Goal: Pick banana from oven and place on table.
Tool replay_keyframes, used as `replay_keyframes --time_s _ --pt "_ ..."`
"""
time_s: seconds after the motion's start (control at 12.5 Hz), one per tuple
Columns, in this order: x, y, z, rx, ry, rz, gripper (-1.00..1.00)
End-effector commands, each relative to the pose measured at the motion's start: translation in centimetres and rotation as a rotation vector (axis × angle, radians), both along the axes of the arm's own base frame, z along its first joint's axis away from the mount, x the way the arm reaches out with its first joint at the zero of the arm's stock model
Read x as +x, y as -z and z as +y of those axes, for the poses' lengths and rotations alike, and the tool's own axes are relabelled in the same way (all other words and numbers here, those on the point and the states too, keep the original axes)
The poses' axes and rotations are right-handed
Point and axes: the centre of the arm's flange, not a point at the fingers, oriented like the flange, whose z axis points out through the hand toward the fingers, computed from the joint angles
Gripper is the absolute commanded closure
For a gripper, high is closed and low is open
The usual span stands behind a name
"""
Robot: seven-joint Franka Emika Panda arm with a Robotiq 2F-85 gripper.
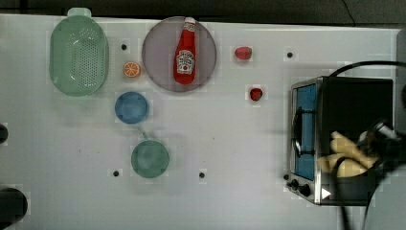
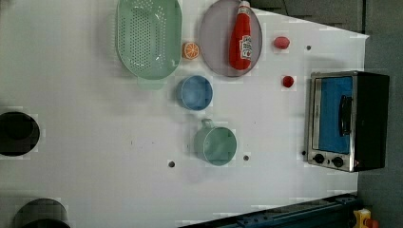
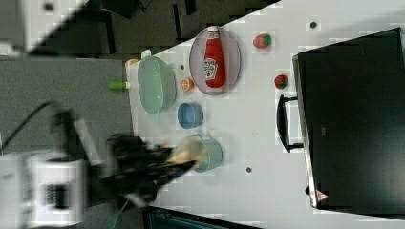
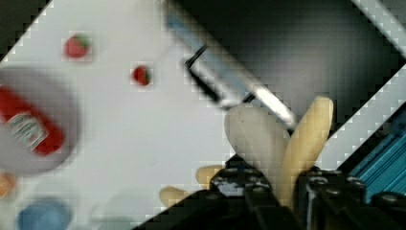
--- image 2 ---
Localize blue metal frame rail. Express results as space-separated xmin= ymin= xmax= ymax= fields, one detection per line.
xmin=181 ymin=194 xmax=363 ymax=228

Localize green perforated colander basket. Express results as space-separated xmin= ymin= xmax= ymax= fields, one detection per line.
xmin=116 ymin=0 xmax=182 ymax=80

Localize yellow red button box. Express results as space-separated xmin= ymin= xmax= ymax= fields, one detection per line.
xmin=354 ymin=209 xmax=379 ymax=228

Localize blue bowl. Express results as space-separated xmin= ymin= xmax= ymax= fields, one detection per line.
xmin=176 ymin=75 xmax=214 ymax=111

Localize red strawberry toy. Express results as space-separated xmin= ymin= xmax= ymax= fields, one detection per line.
xmin=282 ymin=76 xmax=294 ymax=88

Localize pink strawberry toy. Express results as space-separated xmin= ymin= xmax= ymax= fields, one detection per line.
xmin=274 ymin=36 xmax=290 ymax=49

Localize orange slice toy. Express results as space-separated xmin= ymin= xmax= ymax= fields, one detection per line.
xmin=182 ymin=42 xmax=200 ymax=60

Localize green mug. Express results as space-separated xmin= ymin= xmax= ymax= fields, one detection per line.
xmin=194 ymin=119 xmax=237 ymax=166

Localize black round robot base lower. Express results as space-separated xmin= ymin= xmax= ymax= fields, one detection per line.
xmin=12 ymin=199 xmax=71 ymax=228

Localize black silver toaster oven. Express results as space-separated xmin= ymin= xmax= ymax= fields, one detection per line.
xmin=306 ymin=71 xmax=390 ymax=172

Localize grey round plate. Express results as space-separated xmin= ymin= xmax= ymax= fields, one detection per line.
xmin=199 ymin=0 xmax=262 ymax=77

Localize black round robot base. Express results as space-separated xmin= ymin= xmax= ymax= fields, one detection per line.
xmin=0 ymin=111 xmax=40 ymax=157

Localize red ketchup bottle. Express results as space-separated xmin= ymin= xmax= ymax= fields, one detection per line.
xmin=229 ymin=0 xmax=252 ymax=70

